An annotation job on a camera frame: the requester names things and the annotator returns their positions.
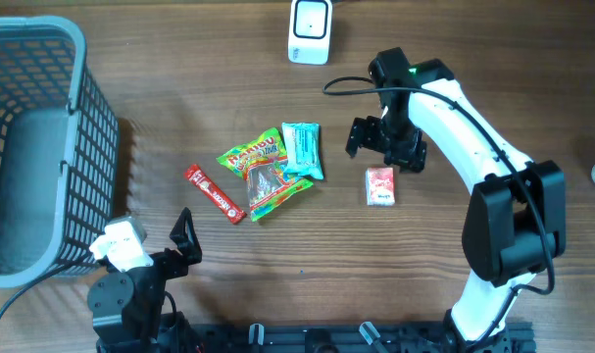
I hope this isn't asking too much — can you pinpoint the red pocket tissue pack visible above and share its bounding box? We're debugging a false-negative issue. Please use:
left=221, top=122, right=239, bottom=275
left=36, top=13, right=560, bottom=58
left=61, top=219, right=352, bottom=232
left=366, top=167, right=395, bottom=206

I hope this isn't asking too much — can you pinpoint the red Nescafe stick sachet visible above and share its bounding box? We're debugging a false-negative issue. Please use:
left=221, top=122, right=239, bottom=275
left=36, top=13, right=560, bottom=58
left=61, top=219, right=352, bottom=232
left=184, top=164, right=246, bottom=225

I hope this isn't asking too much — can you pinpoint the mint green tissue pack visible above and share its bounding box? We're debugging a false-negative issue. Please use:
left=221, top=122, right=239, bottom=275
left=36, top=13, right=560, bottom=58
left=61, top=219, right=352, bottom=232
left=281, top=123, right=324, bottom=180

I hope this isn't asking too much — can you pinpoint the Haribo gummy candy bag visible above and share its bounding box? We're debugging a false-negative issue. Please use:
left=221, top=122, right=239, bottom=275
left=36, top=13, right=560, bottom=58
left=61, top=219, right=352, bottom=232
left=217, top=127, right=313, bottom=222

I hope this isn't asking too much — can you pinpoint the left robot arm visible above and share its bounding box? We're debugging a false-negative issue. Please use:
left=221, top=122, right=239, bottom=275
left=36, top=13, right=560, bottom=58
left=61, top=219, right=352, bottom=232
left=87, top=208, right=205, bottom=353

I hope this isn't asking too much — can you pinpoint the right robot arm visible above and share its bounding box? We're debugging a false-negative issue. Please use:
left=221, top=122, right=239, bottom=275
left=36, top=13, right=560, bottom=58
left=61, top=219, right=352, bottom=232
left=346, top=48, right=567, bottom=352

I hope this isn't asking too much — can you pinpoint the white barcode scanner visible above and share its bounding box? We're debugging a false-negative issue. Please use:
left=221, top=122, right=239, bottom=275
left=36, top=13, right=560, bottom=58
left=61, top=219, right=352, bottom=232
left=287, top=0, right=333, bottom=66

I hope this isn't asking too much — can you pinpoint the grey plastic shopping basket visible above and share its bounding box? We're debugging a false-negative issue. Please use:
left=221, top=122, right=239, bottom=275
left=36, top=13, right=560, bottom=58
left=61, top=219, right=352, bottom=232
left=0, top=16, right=120, bottom=288

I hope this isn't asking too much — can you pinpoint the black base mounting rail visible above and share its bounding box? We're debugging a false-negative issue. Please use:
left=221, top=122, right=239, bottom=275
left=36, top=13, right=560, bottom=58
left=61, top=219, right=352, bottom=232
left=169, top=321, right=537, bottom=353

